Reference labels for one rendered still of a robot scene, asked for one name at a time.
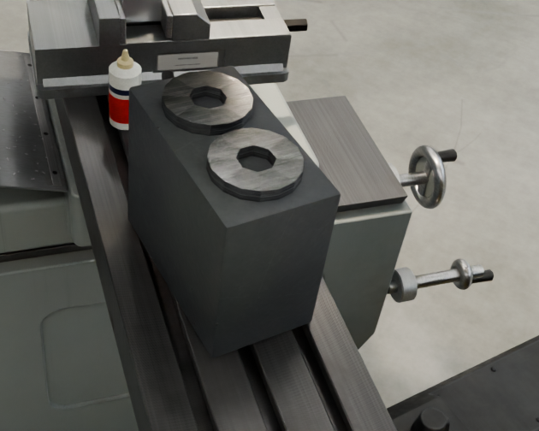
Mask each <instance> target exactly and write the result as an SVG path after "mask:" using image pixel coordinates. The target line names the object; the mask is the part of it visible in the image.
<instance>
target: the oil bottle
mask: <svg viewBox="0 0 539 431"><path fill-rule="evenodd" d="M140 85H141V66H140V65H139V64H138V63H137V62H134V61H133V58H131V57H129V54H128V51H127V50H126V49H125V50H123V52H122V54H121V57H119V58H118V59H117V61H116V62H112V63H111V64H110V66H109V109H110V124H111V125H112V126H113V127H115V128H117V129H120V130H128V115H129V88H130V87H132V86H140Z"/></svg>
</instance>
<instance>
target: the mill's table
mask: <svg viewBox="0 0 539 431"><path fill-rule="evenodd" d="M54 99H55V103H56V109H57V113H58V116H59V120H60V123H61V127H62V133H63V136H64V139H65V143H66V146H67V150H68V156H69V160H70V163H71V167H72V170H73V174H74V180H75V183H76V186H77V190H78V193H79V197H80V203H81V207H82V210H83V214H84V217H85V221H86V226H87V230H88V233H89V237H90V241H91V244H92V250H93V254H94V257H95V261H96V264H97V268H98V273H99V277H100V280H101V284H102V288H103V291H104V297H105V301H106V304H107V308H108V312H109V315H110V320H111V324H112V328H113V331H114V335H115V341H116V344H117V348H118V351H119V355H120V359H121V365H122V367H123V371H124V375H125V378H126V382H127V388H128V391H129V395H130V399H131V402H132V406H133V412H134V415H135V418H136V422H137V425H138V429H139V431H397V429H396V427H395V426H394V423H393V420H392V418H391V416H390V415H389V413H388V410H387V408H386V406H385V404H384V403H383V401H382V398H381V396H380V394H379V392H378V390H377V388H376V385H375V383H374V381H373V380H372V378H371V376H370V373H369V371H368V369H367V368H366V366H365V364H364V360H363V358H362V357H361V355H360V353H359V351H358V348H357V346H356V345H355V343H354V341H353V339H352V336H351V334H350V332H349V330H348V328H347V325H346V324H345V322H344V320H343V318H342V316H341V313H340V312H339V310H338V308H337V305H336V303H335V301H334V299H333V297H332V295H331V293H330V291H329V289H328V287H327V285H326V283H325V281H324V279H323V276H322V279H321V283H320V287H319V291H318V295H317V301H316V305H315V309H314V313H313V317H312V320H311V322H310V323H307V324H305V325H303V326H300V327H297V328H294V329H291V330H288V331H286V332H284V333H281V334H277V335H275V336H272V337H270V338H268V339H263V340H261V341H259V342H256V343H254V344H251V345H247V346H245V347H242V348H240V349H238V350H235V351H231V352H229V353H226V354H223V355H221V356H219V357H211V356H210V354H209V353H208V352H207V350H206V349H205V347H204V345H203V343H202V341H201V340H200V338H199V337H198V335H197V333H196V332H195V330H194V328H193V326H192V324H191V323H190V322H189V320H188V319H187V316H186V315H185V313H184V311H183V310H182V308H181V307H180V305H179V303H178V302H177V300H176V298H175V296H174V294H173V293H172V292H171V290H170V289H169V286H168V285H167V283H166V281H165V280H164V278H163V277H162V275H161V273H160V271H159V270H158V268H157V266H156V264H155V263H154V262H153V260H152V258H151V256H150V254H149V253H148V251H147V249H146V248H145V246H144V245H143V243H142V241H141V240H140V238H139V236H138V234H137V233H136V232H135V230H134V228H133V226H132V224H131V223H130V221H129V220H128V130H120V129H117V128H115V127H113V126H112V125H111V124H110V109H109V95H101V96H89V97H65V98H54Z"/></svg>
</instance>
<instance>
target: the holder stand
mask: <svg viewBox="0 0 539 431"><path fill-rule="evenodd" d="M340 197H341V195H340V192H339V191H338V190H337V189H336V187H335V186H334V185H333V184H332V182H331V181H330V180H329V179H328V178H327V176H326V175H325V174H324V173H323V171H322V170H321V169H320V168H319V167H318V166H317V165H316V164H315V163H314V162H313V160H312V159H311V158H310V157H309V155H308V154H307V153H306V152H305V151H304V149H303V148H302V147H301V146H300V145H299V143H298V142H297V141H296V140H295V139H294V137H293V136H292V135H291V134H290V132H289V131H288V130H287V129H286V128H285V127H284V126H283V125H282V124H281V122H280V121H279V120H278V119H277V118H276V116H275V115H274V114H273V113H272V112H271V110H270V109H269V108H268V107H267V105H266V104H265V103H264V102H263V100H262V99H261V98H260V97H259V96H258V95H257V93H256V92H255V91H254V90H253V89H252V88H251V87H250V86H249V85H248V83H247V82H246V81H245V80H244V78H243V77H242V76H241V75H240V73H239V72H238V71H237V70H236V69H235V68H234V67H233V66H227V67H223V68H216V69H212V70H208V71H195V72H187V73H185V74H181V75H178V76H176V77H174V78H172V79H167V80H160V81H156V82H152V83H148V84H143V85H140V86H132V87H130V88H129V115H128V220H129V221H130V223H131V224H132V226H133V228H134V230H135V232H136V233H137V234H138V236H139V238H140V240H141V241H142V243H143V245H144V246H145V248H146V249H147V251H148V253H149V254H150V256H151V258H152V260H153V262H154V263H155V264H156V266H157V268H158V270H159V271H160V273H161V275H162V277H163V278H164V280H165V281H166V283H167V285H168V286H169V289H170V290H171V292H172V293H173V294H174V296H175V298H176V300H177V302H178V303H179V305H180V307H181V308H182V310H183V311H184V313H185V315H186V316H187V319H188V320H189V322H190V323H191V324H192V327H193V328H194V330H195V332H196V333H197V335H198V337H199V338H200V340H201V341H202V343H203V345H204V347H205V349H206V350H207V352H208V353H209V354H210V356H211V357H219V356H221V355H223V354H226V353H229V352H231V351H235V350H238V349H240V348H242V347H245V346H247V345H251V344H254V343H256V342H259V341H261V340H263V339H268V338H270V337H272V336H275V335H277V334H281V333H284V332H286V331H288V330H291V329H294V328H297V327H300V326H303V325H305V324H307V323H310V322H311V320H312V317H313V313H314V309H315V305H316V301H317V295H318V291H319V287H320V283H321V279H322V275H323V269H324V264H325V261H326V257H327V253H328V249H329V242H330V239H331V235H332V231H333V227H334V224H335V217H336V213H337V209H338V205H339V202H340Z"/></svg>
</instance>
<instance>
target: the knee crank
mask: <svg viewBox="0 0 539 431"><path fill-rule="evenodd" d="M493 279H494V273H493V272H492V271H491V270H490V269H487V270H483V266H482V265H481V264H478V265H472V266H470V264H469V263H468V262H467V261H466V260H465V259H461V258H458V259H456V260H454V261H453V263H452V265H451V268H450V269H449V270H443V271H439V272H434V273H428V274H424V275H414V273H413V272H412V271H411V270H410V269H409V268H407V267H404V268H400V269H395V270H394V273H393V277H392V280H391V282H390V285H389V288H388V293H387V294H390V295H391V297H392V298H393V300H394V301H395V302H397V303H401V302H405V301H411V300H413V299H414V298H415V297H416V296H417V292H418V289H419V288H425V287H429V286H438V285H442V284H447V283H453V284H454V285H455V286H456V287H457V288H458V289H460V290H465V289H467V288H469V287H470V286H471V284H473V283H479V282H485V281H492V280H493Z"/></svg>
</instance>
